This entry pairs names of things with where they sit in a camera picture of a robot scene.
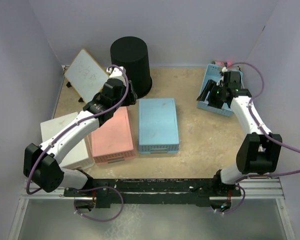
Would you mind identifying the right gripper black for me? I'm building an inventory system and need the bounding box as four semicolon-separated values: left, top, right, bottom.
197;79;227;110

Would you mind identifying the black plastic waste bin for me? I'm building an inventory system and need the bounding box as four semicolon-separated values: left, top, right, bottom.
110;36;153;99

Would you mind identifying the pink plastic basket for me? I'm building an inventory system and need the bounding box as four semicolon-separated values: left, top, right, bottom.
91;107;136;165

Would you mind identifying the light blue plastic basket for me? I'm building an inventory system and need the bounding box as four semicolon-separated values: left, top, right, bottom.
138;98;180;154

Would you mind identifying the white plastic basket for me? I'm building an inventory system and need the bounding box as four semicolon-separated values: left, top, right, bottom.
40;111;99;170

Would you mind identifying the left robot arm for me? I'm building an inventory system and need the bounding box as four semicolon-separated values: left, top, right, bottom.
23;76;137;196

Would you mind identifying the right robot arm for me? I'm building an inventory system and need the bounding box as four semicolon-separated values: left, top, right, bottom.
197;70;282;196

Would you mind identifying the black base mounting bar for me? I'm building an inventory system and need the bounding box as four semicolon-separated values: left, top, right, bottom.
64;178;241;208

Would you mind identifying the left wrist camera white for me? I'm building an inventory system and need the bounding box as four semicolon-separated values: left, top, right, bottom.
106;66;126;82

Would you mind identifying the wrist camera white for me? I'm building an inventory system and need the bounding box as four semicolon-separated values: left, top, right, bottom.
219;67;230;76
106;66;126;82

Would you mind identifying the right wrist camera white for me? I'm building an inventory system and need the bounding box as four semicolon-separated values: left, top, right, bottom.
219;67;230;76

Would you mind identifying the small whiteboard yellow frame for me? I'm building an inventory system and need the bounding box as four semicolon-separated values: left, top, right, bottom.
65;48;109;103

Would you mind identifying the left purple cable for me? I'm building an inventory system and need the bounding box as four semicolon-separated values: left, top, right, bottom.
26;64;130;195

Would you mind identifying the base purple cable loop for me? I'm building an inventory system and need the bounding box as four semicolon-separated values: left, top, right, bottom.
73;185;125;222

